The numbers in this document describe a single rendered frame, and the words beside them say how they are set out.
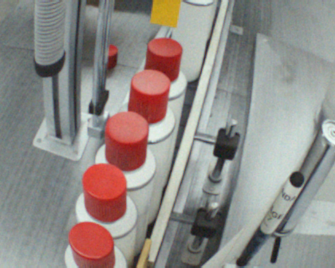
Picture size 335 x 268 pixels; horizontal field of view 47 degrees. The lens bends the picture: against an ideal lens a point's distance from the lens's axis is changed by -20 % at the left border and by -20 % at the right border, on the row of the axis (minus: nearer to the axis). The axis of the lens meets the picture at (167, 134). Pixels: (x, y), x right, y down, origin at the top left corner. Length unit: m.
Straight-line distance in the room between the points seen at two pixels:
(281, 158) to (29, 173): 0.37
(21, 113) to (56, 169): 0.13
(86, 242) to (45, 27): 0.18
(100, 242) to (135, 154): 0.09
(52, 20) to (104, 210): 0.16
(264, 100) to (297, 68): 0.14
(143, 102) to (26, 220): 0.29
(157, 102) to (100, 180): 0.09
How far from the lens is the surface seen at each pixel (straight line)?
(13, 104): 0.74
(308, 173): 0.46
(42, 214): 0.60
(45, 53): 0.39
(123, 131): 0.35
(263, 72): 0.76
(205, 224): 0.50
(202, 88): 0.64
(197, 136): 0.58
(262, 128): 0.66
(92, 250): 0.29
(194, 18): 0.61
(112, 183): 0.32
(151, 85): 0.38
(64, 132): 0.65
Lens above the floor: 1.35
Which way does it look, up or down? 49 degrees down
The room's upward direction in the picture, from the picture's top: 10 degrees clockwise
